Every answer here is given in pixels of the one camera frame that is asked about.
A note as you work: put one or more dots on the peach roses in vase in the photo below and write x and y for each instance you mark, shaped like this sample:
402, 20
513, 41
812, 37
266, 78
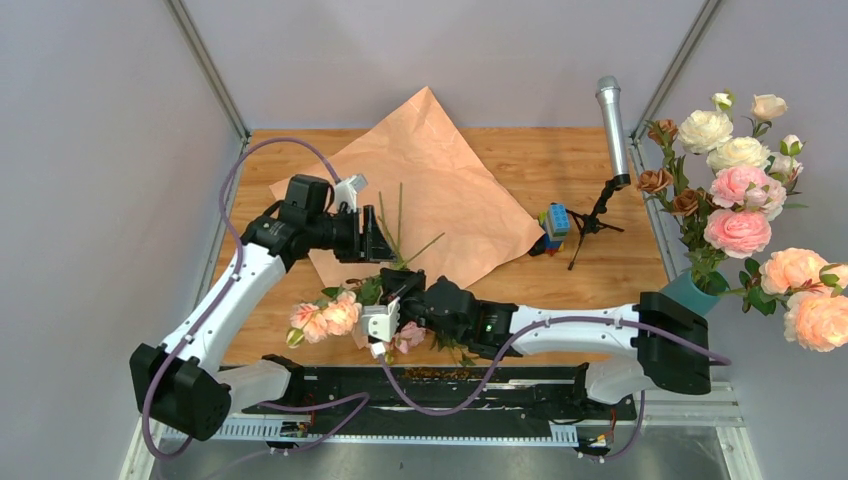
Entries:
811, 289

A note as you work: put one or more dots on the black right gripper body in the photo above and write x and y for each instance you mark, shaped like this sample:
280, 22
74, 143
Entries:
412, 308

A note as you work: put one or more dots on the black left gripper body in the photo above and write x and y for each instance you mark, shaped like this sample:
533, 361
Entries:
340, 233

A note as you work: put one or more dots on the dried brown roses stem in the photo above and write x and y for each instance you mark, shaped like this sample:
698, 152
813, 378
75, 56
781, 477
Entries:
670, 187

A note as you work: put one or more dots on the blue toy brick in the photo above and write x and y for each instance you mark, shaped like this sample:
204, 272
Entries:
557, 221

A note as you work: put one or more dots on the teal ceramic vase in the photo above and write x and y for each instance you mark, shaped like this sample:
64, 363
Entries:
684, 290

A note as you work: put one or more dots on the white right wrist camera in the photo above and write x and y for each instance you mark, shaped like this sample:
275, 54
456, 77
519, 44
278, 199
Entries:
380, 324

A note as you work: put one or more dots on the white slotted cable duct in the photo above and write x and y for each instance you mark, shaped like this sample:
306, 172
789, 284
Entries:
287, 428

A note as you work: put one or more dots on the multicolour toy brick stack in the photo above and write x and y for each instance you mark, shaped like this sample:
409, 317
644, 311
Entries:
545, 244

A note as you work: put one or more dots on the peach roses stem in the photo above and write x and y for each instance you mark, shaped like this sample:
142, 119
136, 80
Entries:
337, 314

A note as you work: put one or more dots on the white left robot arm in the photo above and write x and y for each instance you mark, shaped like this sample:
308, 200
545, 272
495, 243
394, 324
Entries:
179, 382

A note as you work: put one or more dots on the white roses stem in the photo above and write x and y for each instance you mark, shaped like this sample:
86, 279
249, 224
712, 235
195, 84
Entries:
710, 133

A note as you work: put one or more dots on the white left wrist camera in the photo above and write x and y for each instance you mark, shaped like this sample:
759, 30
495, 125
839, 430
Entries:
346, 193

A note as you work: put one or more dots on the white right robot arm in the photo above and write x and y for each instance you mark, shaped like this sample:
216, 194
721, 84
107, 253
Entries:
653, 344

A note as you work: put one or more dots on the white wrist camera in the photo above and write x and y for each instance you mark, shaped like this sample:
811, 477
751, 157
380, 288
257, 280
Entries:
380, 324
346, 193

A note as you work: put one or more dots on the brown kraft wrapping paper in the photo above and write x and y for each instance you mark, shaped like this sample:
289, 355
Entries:
451, 214

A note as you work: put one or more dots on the single rose stem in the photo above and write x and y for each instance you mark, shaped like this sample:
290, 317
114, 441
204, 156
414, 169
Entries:
764, 110

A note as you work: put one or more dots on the silver microphone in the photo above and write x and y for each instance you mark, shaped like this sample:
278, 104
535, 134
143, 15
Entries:
608, 97

